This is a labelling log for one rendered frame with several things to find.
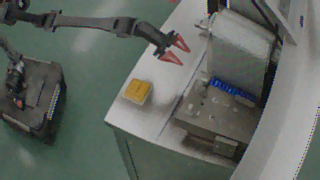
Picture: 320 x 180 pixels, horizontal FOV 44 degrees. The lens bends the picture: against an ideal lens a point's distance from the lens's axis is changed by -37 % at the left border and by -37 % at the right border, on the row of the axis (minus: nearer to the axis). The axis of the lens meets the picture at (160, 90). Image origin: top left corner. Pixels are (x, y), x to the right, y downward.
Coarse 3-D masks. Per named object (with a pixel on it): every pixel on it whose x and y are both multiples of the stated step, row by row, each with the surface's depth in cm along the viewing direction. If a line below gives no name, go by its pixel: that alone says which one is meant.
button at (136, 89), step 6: (132, 78) 215; (132, 84) 214; (138, 84) 214; (144, 84) 214; (126, 90) 213; (132, 90) 213; (138, 90) 213; (144, 90) 212; (132, 96) 212; (138, 96) 211; (144, 96) 213
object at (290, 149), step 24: (312, 0) 174; (312, 24) 166; (312, 48) 159; (312, 72) 153; (312, 96) 147; (288, 120) 143; (312, 120) 142; (288, 144) 139; (264, 168) 135; (288, 168) 134
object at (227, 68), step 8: (216, 56) 191; (224, 56) 188; (232, 56) 185; (216, 64) 195; (224, 64) 192; (232, 64) 189; (240, 64) 186; (216, 72) 199; (224, 72) 196; (232, 72) 193; (240, 72) 190; (248, 72) 187; (256, 72) 183; (224, 80) 200; (232, 80) 197; (240, 80) 194; (248, 80) 191; (256, 80) 187; (240, 88) 198; (248, 88) 195; (256, 88) 192; (256, 96) 196
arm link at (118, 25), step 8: (56, 16) 200; (64, 16) 200; (72, 16) 199; (80, 16) 198; (56, 24) 200; (64, 24) 199; (72, 24) 198; (80, 24) 198; (88, 24) 197; (96, 24) 196; (104, 24) 196; (112, 24) 195; (120, 24) 195; (128, 24) 195; (112, 32) 195; (120, 32) 194; (128, 32) 196
